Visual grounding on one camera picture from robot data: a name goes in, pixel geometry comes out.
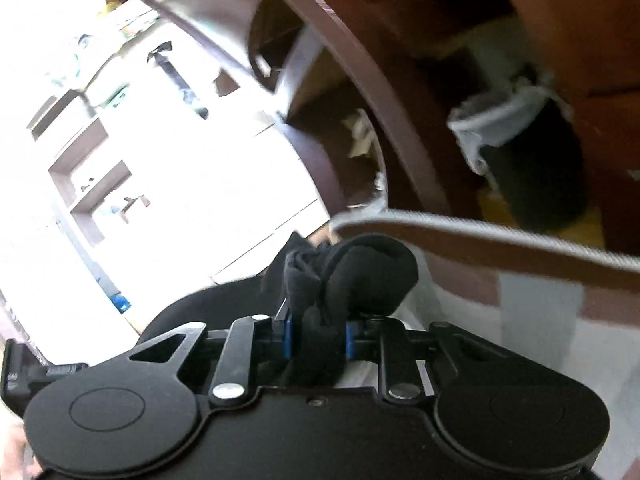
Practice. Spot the dark wooden desk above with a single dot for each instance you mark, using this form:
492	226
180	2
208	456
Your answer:
380	35

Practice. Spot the checked mat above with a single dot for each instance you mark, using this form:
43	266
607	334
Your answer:
540	320

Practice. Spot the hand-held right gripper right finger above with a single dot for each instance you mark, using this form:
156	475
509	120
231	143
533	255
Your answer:
351	342

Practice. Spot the black trash bin white liner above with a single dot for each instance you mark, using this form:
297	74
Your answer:
530	160

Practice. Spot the dark wooden shelf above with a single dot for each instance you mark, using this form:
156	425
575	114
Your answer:
310	160

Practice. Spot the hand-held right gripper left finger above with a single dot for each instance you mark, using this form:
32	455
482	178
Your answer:
286	335

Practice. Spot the black garment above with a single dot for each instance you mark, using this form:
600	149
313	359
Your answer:
370	270

